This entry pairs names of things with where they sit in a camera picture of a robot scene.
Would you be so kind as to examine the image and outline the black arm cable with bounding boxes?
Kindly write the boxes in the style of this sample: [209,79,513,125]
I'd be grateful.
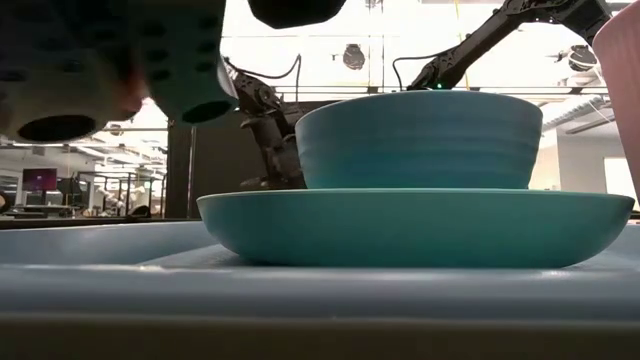
[391,52,451,92]
[234,53,303,104]

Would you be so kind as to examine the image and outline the monitor with red screen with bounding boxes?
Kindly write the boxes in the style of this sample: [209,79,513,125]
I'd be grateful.
[21,168,59,194]

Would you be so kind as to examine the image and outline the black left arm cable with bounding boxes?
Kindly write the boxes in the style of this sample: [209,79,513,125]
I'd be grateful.
[234,53,303,104]

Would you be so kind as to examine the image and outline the black reel with yellow cord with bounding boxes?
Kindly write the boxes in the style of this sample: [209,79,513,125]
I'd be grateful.
[566,44,599,74]

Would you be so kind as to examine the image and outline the black workstation frame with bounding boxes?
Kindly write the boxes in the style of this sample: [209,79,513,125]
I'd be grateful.
[74,171,167,217]

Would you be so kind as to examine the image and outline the teal perforated object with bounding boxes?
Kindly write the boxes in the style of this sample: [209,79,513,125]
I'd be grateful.
[124,0,242,126]

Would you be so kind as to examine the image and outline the teal plate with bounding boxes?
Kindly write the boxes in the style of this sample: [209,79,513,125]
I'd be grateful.
[195,187,637,270]

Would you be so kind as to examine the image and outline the blue plastic tray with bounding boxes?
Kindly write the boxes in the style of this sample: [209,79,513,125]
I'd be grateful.
[0,220,640,321]

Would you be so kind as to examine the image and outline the yellow hanging cable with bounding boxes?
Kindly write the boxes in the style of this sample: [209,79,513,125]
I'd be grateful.
[452,0,471,91]

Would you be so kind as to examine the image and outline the long ceiling light bar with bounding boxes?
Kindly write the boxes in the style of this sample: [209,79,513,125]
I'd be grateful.
[272,85,611,98]

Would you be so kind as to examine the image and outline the black folding partition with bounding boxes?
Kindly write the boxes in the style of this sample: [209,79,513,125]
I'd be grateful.
[165,102,346,221]

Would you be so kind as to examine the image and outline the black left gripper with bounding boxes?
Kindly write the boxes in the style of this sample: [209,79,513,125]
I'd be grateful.
[238,111,308,191]

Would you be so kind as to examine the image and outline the pink ribbed cup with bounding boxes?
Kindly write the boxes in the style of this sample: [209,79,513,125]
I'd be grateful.
[591,1,640,202]

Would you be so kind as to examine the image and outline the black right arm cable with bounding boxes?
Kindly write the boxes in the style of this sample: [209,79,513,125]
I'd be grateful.
[391,52,451,92]

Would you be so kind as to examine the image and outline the cream perforated object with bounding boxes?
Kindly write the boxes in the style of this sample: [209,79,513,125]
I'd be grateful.
[0,0,149,146]

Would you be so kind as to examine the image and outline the blue bowl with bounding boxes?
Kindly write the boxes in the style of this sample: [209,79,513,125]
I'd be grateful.
[293,89,545,191]

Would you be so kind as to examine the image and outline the black ceiling cord reel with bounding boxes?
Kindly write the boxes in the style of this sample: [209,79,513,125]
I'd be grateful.
[342,43,367,72]

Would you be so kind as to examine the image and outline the black rounded object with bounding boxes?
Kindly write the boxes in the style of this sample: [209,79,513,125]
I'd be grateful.
[246,0,349,30]

